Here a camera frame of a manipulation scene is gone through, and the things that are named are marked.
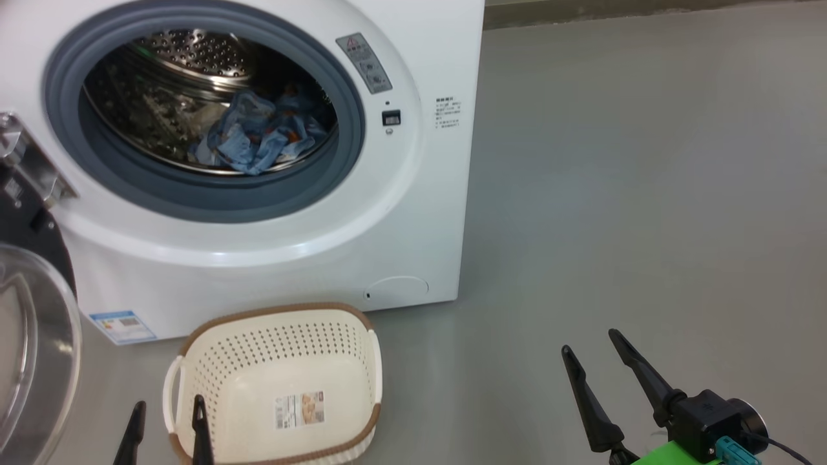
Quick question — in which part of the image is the round white filter cover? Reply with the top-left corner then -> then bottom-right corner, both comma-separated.
363,275 -> 430,305

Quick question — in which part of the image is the steel washing machine drum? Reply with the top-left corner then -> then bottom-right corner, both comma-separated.
83,28 -> 339,177

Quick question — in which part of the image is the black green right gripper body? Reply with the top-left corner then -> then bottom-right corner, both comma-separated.
629,387 -> 770,465

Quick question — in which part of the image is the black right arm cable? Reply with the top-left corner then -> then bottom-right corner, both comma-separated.
743,429 -> 816,465

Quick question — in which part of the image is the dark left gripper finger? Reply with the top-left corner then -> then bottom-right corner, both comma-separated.
113,400 -> 147,465
191,394 -> 216,465

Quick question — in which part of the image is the small printed text label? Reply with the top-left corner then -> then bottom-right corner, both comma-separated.
434,96 -> 463,129

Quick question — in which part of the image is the grey warning sticker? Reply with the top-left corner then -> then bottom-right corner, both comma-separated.
335,32 -> 393,96

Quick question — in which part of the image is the black glass washing machine door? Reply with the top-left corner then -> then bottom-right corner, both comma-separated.
0,161 -> 83,465

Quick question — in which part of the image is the basket product sticker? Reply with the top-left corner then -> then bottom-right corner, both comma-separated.
274,391 -> 326,431

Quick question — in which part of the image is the teal right cable connector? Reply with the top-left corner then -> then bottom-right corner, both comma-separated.
713,435 -> 762,465

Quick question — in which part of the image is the blue bear print garment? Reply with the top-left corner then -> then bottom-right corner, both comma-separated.
207,89 -> 331,176

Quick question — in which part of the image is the blue energy label sticker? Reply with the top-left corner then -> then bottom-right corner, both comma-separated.
89,309 -> 158,346

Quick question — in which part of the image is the metal door hinge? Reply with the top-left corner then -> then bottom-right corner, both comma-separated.
0,111 -> 79,208

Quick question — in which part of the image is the cream perforated laundry basket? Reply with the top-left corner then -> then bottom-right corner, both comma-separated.
162,302 -> 384,465

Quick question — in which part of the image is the white washing machine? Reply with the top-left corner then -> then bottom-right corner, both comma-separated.
0,0 -> 486,347

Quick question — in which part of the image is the grey rubber door gasket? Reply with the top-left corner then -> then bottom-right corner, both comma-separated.
42,0 -> 366,224

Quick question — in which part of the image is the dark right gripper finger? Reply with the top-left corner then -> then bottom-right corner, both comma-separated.
607,328 -> 687,429
561,344 -> 638,465

